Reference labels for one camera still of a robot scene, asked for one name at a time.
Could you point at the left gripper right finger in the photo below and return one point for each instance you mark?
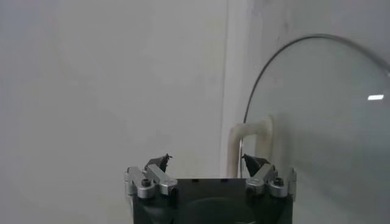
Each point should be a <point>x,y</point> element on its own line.
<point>262,178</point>

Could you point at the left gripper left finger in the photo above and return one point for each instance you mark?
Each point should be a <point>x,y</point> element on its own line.
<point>158,179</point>

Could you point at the round glass pot lid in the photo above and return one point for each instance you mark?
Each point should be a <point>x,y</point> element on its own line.
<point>320,121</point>

